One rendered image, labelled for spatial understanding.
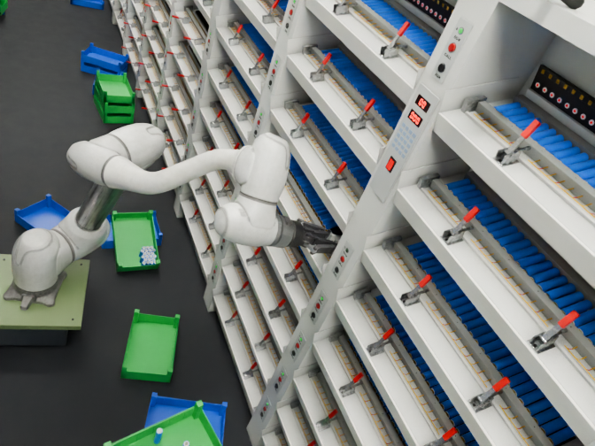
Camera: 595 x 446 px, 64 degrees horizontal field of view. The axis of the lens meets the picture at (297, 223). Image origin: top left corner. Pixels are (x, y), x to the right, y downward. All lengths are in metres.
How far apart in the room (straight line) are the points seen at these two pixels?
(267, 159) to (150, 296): 1.42
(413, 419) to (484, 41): 0.84
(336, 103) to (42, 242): 1.18
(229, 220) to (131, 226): 1.51
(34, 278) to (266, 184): 1.12
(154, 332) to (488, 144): 1.74
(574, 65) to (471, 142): 0.26
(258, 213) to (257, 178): 0.09
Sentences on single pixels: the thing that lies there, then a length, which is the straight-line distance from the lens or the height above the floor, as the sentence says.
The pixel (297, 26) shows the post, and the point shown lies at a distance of 1.63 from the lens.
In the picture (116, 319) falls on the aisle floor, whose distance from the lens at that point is 2.36.
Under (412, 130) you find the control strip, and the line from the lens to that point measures 1.11.
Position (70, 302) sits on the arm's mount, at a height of 0.23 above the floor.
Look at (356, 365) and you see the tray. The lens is 1.47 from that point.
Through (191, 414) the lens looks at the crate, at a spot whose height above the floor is 0.41.
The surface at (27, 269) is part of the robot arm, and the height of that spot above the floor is 0.41.
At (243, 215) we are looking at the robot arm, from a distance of 1.18.
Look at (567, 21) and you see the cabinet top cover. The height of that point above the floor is 1.79.
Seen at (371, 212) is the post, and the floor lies 1.23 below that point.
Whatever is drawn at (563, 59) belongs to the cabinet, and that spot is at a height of 1.70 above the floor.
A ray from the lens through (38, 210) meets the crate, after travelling 2.86.
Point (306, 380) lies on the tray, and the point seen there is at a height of 0.54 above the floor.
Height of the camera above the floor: 1.87
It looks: 37 degrees down
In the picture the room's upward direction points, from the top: 22 degrees clockwise
